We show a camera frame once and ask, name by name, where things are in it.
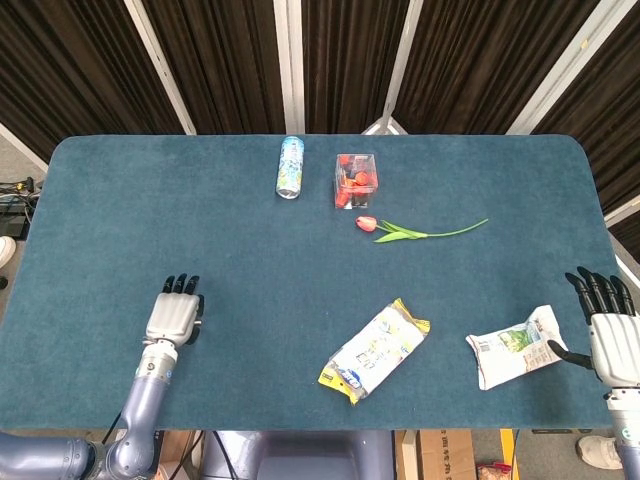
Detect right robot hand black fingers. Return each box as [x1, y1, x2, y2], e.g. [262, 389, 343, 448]
[546, 266, 640, 390]

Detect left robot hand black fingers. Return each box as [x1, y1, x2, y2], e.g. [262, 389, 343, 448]
[142, 273, 206, 347]

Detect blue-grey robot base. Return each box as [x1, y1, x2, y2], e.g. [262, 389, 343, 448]
[199, 429, 396, 480]

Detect white green snack bag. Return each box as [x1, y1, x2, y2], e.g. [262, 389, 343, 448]
[465, 305, 570, 391]

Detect teal felt table cover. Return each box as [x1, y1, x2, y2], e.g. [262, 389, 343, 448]
[0, 132, 640, 432]

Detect plain brown cardboard box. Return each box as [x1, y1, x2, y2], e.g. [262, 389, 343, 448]
[160, 430, 204, 480]

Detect yellow bar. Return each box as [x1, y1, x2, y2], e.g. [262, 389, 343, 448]
[499, 428, 519, 474]

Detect red snack packet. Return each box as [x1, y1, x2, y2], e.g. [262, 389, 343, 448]
[475, 462, 514, 480]

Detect black electronic device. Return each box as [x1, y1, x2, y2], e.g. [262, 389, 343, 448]
[0, 197, 34, 239]

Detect light blue drink can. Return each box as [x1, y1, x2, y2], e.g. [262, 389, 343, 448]
[274, 135, 306, 201]

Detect brown cardboard box with print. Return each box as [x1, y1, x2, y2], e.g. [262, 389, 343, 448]
[418, 429, 477, 480]

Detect yellow white snack bag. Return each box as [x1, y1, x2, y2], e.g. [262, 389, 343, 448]
[318, 298, 432, 406]

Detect red tulip with green stem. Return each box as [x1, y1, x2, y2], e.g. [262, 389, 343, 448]
[355, 215, 490, 245]

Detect clear box with red parts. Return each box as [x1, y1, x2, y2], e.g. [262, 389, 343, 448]
[333, 153, 377, 210]

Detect light wooden plank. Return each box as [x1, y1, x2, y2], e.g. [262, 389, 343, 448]
[395, 430, 420, 480]

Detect dark brown curtain panel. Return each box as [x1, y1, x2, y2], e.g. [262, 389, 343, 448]
[393, 0, 599, 136]
[301, 0, 412, 135]
[532, 0, 640, 264]
[0, 0, 182, 162]
[141, 0, 287, 135]

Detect white metal frame post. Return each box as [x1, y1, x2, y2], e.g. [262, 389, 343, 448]
[360, 0, 425, 136]
[273, 0, 307, 135]
[0, 122, 50, 174]
[603, 194, 640, 229]
[123, 0, 197, 136]
[506, 0, 630, 136]

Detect black cable with yellow plug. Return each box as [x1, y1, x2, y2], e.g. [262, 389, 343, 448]
[0, 177, 41, 200]

